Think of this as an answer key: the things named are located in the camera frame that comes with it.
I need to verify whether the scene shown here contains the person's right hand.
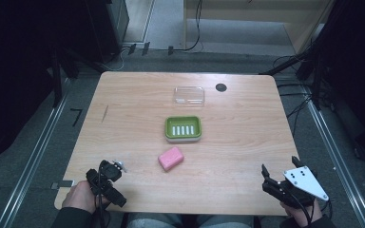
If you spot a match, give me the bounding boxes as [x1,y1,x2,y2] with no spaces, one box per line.
[279,199,324,228]

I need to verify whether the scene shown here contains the grey metal table bracket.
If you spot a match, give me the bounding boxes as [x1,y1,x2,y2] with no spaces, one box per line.
[49,179,76,191]

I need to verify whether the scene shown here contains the black floor cables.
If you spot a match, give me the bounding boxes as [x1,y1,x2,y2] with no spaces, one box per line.
[272,55,317,138]

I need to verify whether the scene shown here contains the black hanging cable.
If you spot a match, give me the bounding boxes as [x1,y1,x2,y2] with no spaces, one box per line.
[172,0,204,53]

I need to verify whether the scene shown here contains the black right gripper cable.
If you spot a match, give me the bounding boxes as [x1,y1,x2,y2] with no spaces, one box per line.
[284,189,333,224]

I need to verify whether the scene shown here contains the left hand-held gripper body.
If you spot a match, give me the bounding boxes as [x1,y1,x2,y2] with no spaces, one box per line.
[86,159,128,209]

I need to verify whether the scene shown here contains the white floor cable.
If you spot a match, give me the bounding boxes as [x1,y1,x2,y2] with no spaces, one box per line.
[106,47,131,72]

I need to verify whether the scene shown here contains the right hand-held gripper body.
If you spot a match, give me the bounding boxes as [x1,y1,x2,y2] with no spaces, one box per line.
[261,165,330,210]

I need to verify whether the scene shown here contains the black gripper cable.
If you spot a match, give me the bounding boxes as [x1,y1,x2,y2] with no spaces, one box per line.
[96,160,108,228]
[284,189,333,224]

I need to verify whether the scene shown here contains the black tripod stand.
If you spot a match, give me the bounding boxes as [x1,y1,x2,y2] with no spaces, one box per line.
[48,47,108,109]
[259,47,326,111]

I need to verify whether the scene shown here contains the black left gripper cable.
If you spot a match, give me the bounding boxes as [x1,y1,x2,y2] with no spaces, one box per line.
[96,160,108,228]

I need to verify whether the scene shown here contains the clear plastic lid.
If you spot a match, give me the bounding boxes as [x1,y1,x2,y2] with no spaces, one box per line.
[172,85,206,107]

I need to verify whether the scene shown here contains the metal floor rail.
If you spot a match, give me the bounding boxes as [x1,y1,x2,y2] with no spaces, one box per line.
[0,79,71,228]
[303,89,365,228]

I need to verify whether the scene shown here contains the green soap dish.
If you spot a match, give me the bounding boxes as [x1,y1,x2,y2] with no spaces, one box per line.
[163,115,202,143]

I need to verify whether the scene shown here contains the pink soap bar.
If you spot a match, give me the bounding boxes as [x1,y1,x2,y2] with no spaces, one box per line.
[157,145,185,173]

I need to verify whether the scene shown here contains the light wooden shelf unit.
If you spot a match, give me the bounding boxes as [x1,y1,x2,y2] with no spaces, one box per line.
[182,0,335,55]

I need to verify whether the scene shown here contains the person's left hand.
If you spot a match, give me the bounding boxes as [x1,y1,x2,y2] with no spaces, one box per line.
[61,180,110,215]

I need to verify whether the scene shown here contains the black cabinet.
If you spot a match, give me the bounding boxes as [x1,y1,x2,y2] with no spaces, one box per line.
[85,0,130,64]

